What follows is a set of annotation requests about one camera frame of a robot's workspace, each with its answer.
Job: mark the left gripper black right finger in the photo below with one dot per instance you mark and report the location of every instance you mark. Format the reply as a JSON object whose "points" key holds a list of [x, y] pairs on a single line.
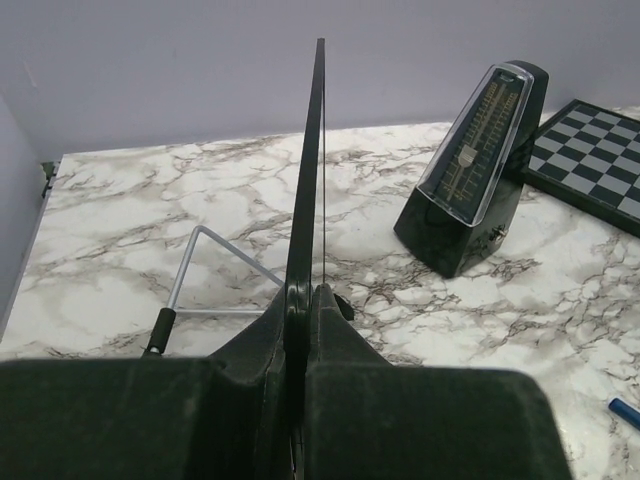
{"points": [[366, 418]]}

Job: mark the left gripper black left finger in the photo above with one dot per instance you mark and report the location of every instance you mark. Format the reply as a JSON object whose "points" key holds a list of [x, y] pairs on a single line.
{"points": [[215, 417]]}

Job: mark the whiteboard with black frame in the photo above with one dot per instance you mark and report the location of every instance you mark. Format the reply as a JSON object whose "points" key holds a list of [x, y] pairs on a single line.
{"points": [[298, 286]]}

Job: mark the blue marker cap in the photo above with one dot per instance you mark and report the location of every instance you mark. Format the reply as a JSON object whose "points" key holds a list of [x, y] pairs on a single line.
{"points": [[626, 412]]}

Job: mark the black metronome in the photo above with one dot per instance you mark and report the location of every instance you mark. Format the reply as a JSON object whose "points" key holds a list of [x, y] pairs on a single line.
{"points": [[463, 206]]}

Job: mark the black grey chessboard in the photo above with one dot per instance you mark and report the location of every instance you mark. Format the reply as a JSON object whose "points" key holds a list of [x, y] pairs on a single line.
{"points": [[588, 157]]}

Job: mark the wire whiteboard stand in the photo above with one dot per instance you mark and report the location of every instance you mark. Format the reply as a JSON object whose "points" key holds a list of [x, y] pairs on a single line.
{"points": [[217, 291]]}

